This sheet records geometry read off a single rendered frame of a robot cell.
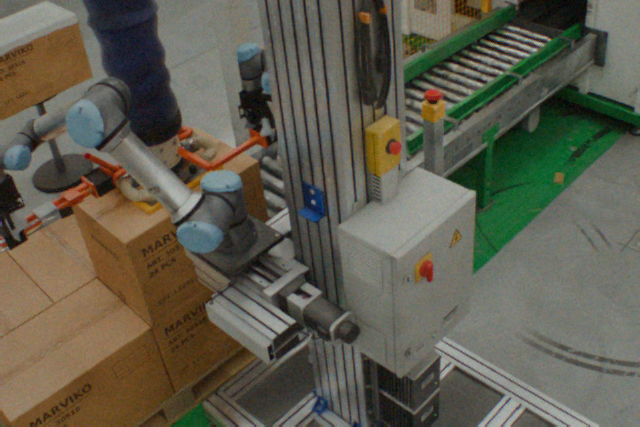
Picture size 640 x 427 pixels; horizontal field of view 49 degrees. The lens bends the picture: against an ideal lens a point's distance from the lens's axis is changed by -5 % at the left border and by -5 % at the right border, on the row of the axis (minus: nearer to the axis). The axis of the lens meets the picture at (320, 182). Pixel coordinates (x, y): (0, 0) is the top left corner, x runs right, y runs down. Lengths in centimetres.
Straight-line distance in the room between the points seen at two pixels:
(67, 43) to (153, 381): 212
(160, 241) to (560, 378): 171
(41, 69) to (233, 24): 111
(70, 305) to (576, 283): 225
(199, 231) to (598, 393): 185
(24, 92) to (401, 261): 286
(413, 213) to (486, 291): 158
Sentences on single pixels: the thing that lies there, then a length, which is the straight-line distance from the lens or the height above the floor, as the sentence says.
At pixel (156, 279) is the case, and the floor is 73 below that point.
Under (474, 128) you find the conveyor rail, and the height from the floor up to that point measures 56.
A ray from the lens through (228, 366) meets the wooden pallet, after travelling 323.
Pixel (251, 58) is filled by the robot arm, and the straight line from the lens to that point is 242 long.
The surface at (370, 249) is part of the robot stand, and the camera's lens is 187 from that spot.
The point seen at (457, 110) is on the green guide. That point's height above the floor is 62.
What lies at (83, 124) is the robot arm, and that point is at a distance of 193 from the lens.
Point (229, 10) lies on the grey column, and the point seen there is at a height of 100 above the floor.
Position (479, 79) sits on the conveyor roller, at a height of 53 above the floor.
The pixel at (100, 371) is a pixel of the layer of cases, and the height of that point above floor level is 50.
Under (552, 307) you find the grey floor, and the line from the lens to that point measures 344.
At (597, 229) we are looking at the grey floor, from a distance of 389.
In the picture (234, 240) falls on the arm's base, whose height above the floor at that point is 108.
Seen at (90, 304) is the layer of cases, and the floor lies 54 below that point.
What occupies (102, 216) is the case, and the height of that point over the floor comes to 94.
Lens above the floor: 245
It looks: 36 degrees down
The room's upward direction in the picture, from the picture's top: 7 degrees counter-clockwise
